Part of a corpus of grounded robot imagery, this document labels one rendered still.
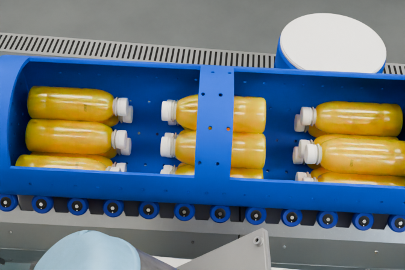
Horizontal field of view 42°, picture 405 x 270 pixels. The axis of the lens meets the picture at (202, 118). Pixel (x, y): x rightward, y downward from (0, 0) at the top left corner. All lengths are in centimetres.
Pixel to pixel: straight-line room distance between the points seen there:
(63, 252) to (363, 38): 109
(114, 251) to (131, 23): 271
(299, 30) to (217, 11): 186
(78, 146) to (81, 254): 58
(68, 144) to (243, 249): 52
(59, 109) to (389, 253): 77
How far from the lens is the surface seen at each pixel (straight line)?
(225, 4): 336
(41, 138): 112
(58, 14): 334
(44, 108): 113
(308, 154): 104
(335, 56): 141
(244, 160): 101
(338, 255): 123
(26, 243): 127
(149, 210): 112
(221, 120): 95
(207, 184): 98
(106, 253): 54
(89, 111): 111
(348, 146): 104
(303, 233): 117
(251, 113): 101
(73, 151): 112
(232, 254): 72
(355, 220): 116
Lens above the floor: 190
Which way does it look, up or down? 47 degrees down
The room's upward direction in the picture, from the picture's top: 2 degrees clockwise
